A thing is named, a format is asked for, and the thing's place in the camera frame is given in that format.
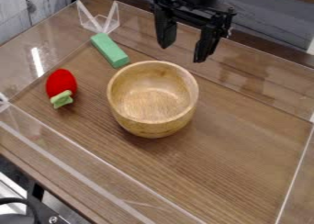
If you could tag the green rectangular block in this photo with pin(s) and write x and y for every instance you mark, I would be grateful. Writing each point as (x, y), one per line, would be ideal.
(110, 50)

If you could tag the black table leg bracket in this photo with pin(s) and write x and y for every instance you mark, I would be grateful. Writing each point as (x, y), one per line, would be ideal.
(47, 216)

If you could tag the wooden bowl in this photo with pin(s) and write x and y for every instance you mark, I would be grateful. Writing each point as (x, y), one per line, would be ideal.
(153, 96)

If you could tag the clear acrylic tray walls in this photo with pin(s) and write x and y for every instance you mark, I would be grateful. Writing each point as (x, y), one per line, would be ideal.
(237, 167)

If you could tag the clear acrylic corner bracket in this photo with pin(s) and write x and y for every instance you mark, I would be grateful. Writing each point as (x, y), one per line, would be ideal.
(99, 23)

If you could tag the red plush strawberry toy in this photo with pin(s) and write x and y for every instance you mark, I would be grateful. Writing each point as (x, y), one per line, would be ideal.
(60, 88)

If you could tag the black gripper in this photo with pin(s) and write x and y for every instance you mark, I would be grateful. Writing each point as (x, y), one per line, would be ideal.
(215, 28)

